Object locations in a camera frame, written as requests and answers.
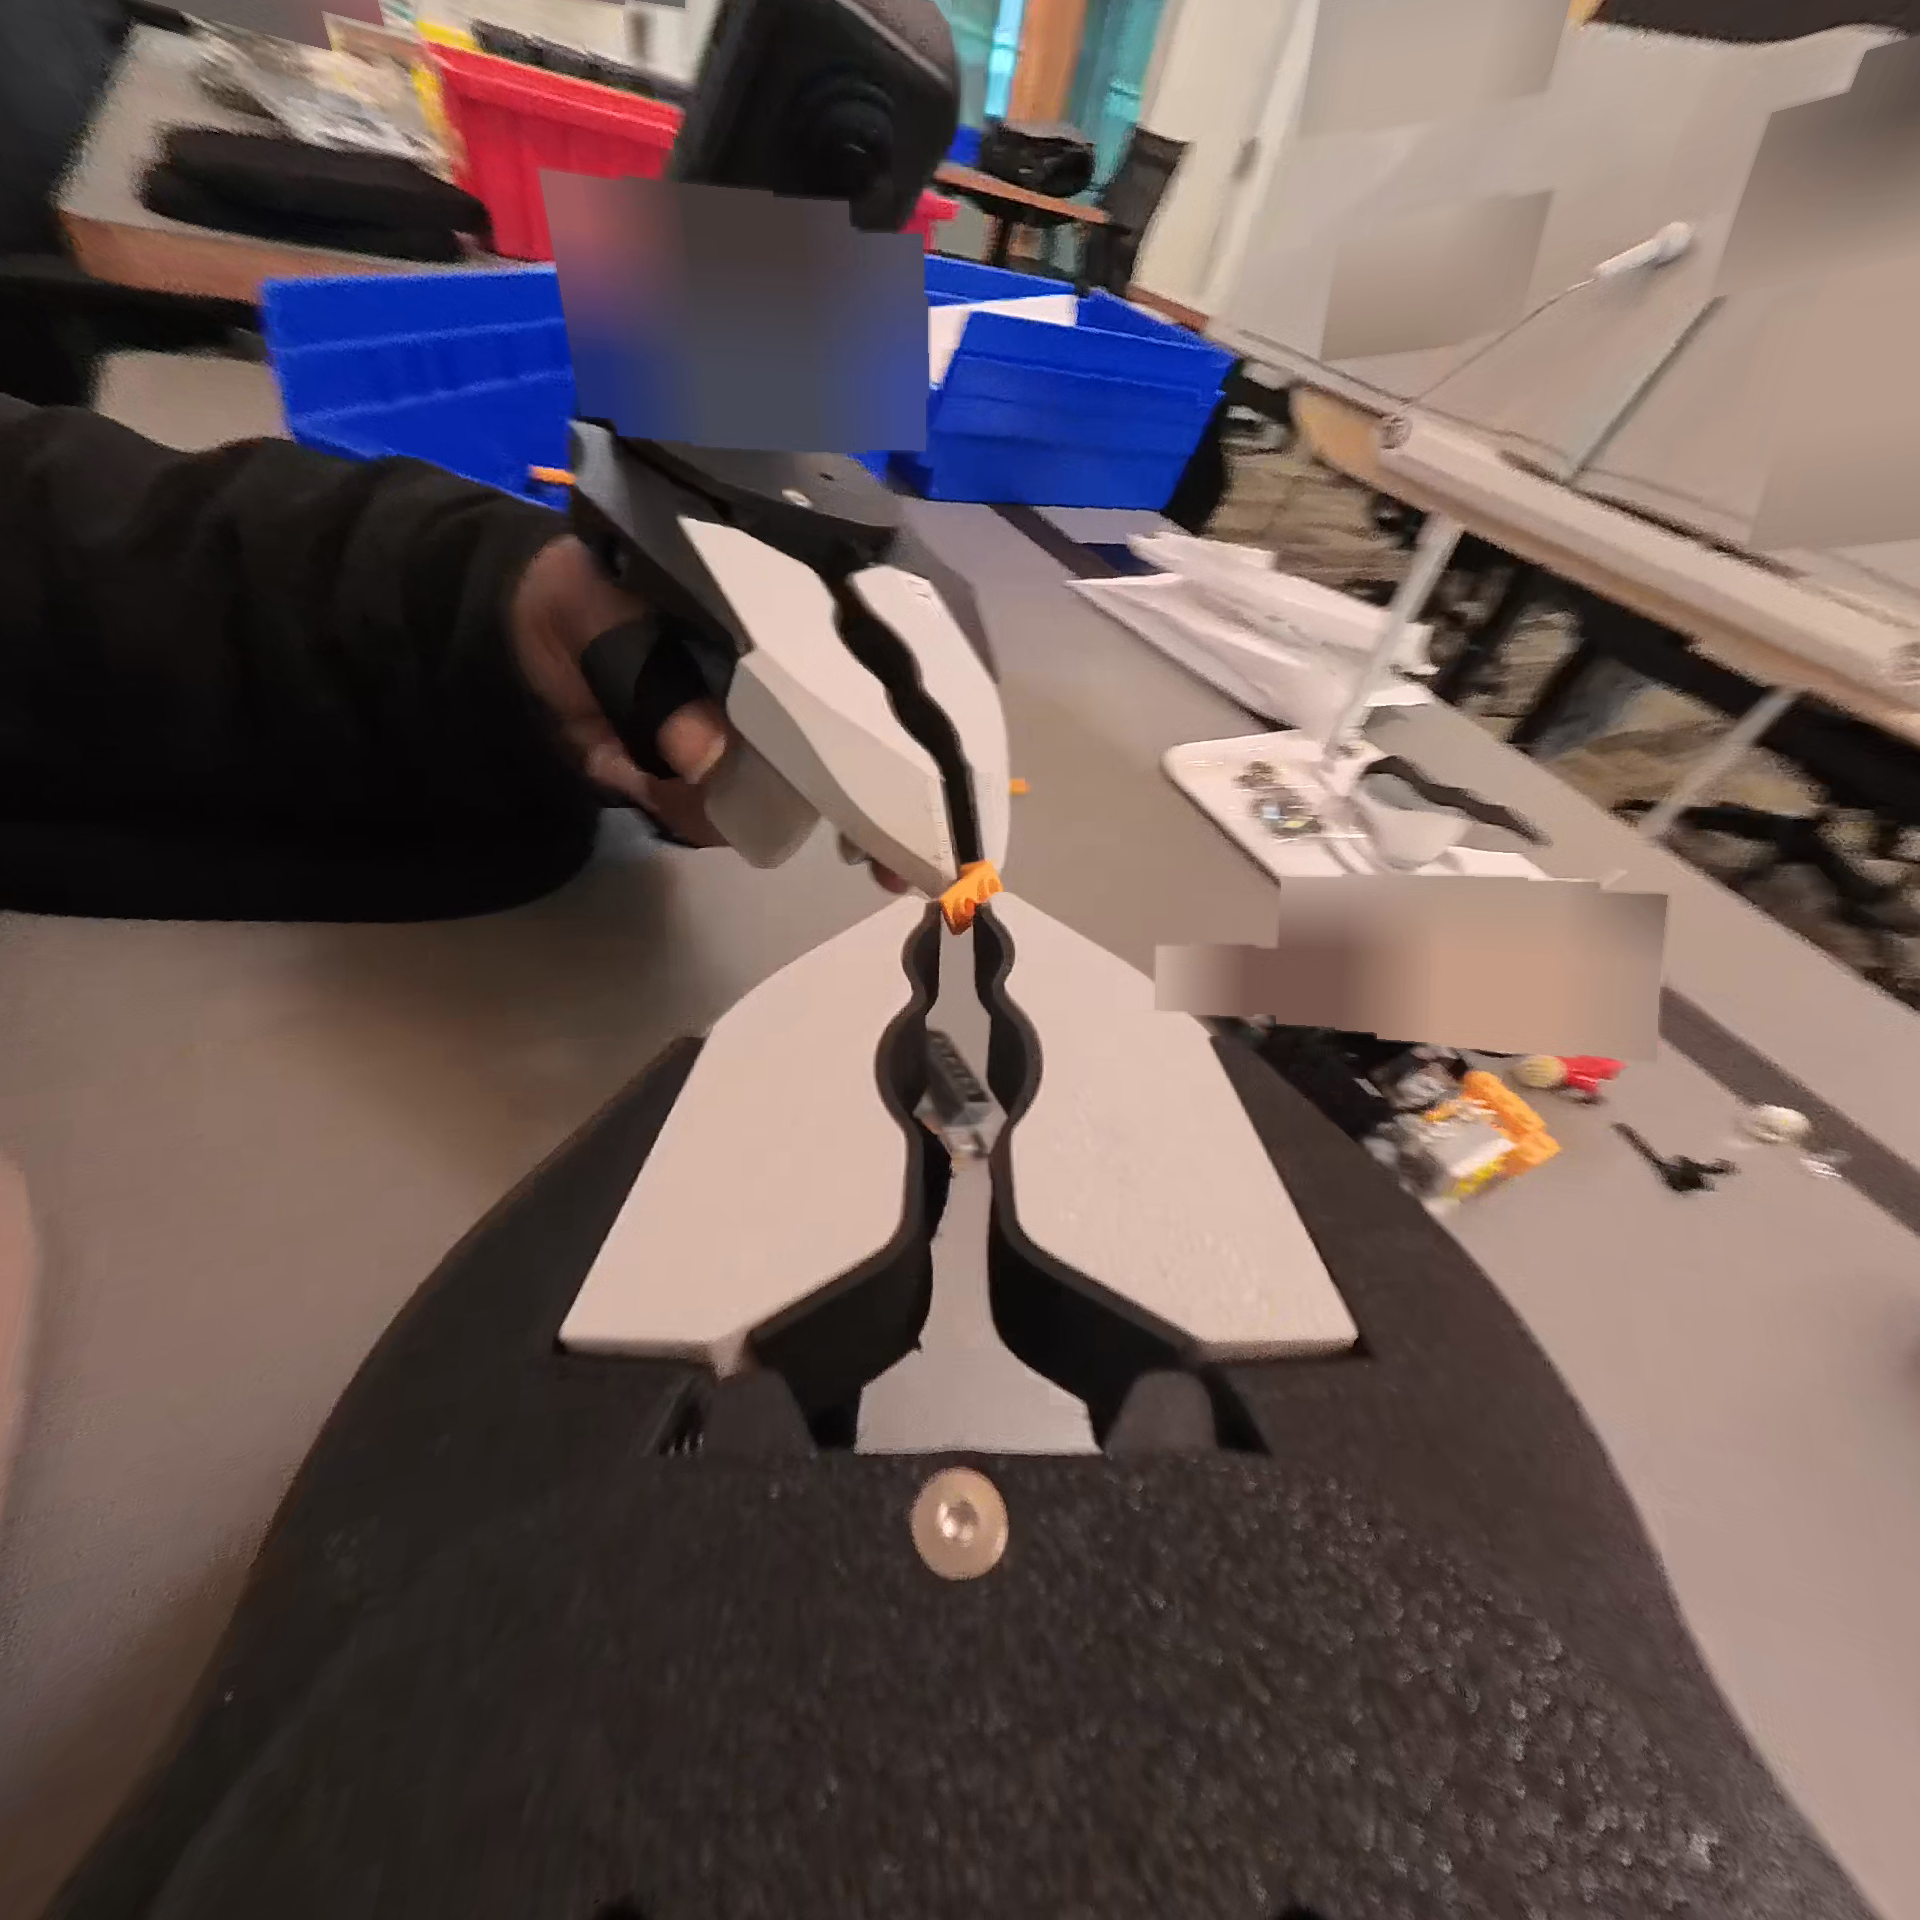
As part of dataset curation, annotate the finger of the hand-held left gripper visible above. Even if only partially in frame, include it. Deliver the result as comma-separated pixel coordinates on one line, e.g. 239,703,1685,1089
682,517,970,895
854,568,1015,888

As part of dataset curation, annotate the black bag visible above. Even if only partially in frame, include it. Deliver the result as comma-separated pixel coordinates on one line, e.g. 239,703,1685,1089
976,123,1096,205

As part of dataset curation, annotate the black padded cloth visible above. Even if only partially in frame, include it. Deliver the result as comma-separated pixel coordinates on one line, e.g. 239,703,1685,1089
142,128,490,266

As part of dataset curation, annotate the small black toy part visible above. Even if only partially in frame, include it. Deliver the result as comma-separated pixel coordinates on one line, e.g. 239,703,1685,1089
1612,1123,1741,1198

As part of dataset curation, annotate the clear plastic parts bag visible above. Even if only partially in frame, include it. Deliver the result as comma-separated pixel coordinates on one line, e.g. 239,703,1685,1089
195,24,452,161

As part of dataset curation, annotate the orange grey brick assembly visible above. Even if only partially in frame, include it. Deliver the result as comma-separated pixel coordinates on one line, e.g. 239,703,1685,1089
912,1032,1007,1162

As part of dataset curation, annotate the black red toy car chassis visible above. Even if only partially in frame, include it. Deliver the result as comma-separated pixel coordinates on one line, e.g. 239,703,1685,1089
1259,1035,1560,1210

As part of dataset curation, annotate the person's left hand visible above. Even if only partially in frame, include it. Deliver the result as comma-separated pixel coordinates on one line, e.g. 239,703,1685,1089
510,534,735,848

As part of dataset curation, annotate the red plastic bin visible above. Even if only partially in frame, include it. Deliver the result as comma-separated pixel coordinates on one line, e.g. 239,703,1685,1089
427,41,963,266

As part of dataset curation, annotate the instruction booklet on stand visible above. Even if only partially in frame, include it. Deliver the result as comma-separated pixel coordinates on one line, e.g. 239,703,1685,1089
1160,0,1920,934

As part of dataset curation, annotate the black mesh chair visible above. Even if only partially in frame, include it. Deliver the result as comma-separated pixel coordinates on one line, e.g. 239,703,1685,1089
1087,128,1186,295

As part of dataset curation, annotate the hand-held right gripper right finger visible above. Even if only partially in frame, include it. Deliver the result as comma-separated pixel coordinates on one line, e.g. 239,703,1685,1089
967,895,1360,1454

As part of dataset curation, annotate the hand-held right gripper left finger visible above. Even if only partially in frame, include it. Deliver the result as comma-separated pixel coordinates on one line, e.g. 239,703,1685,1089
558,896,951,1450

